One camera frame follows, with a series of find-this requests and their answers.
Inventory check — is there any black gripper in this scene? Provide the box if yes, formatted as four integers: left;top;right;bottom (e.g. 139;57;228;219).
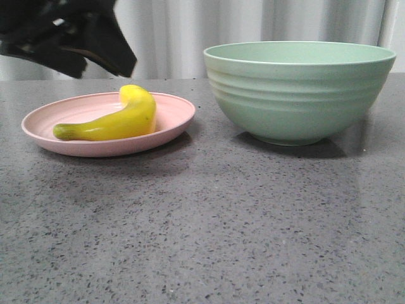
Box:
1;1;137;79

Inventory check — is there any white pleated curtain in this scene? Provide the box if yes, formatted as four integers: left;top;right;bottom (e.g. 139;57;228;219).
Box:
1;1;404;80

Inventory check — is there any green ridged bowl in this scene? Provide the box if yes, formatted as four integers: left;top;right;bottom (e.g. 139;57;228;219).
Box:
204;41;396;146

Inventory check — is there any pink ridged plate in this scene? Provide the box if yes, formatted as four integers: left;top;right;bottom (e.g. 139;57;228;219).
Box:
22;92;196;157

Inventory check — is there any yellow plastic banana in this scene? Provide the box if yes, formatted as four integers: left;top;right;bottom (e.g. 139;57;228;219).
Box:
53;84;157;141

